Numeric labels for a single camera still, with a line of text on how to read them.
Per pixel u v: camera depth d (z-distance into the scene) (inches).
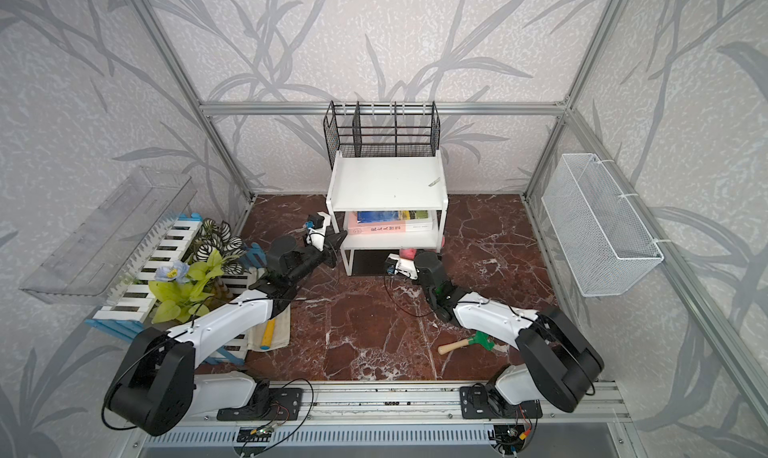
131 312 24.4
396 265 29.7
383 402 29.7
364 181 29.9
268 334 32.7
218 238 29.5
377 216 33.3
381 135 41.3
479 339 33.2
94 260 25.3
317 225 26.8
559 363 16.7
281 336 33.4
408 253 32.5
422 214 33.5
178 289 27.5
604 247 24.3
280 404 28.7
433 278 25.0
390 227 34.0
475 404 28.5
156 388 16.0
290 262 25.4
